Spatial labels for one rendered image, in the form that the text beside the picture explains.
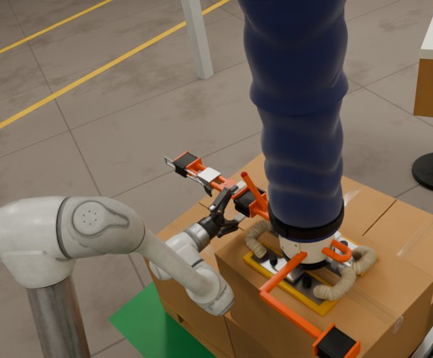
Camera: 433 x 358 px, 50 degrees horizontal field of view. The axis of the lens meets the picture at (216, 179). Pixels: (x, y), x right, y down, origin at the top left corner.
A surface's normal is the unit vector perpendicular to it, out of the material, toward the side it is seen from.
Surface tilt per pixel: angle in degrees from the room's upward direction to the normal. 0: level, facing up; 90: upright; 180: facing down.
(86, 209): 40
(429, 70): 90
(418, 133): 0
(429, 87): 90
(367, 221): 0
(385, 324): 0
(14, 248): 76
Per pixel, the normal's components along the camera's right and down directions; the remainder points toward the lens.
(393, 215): -0.17, -0.76
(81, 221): 0.06, -0.29
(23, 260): -0.13, 0.40
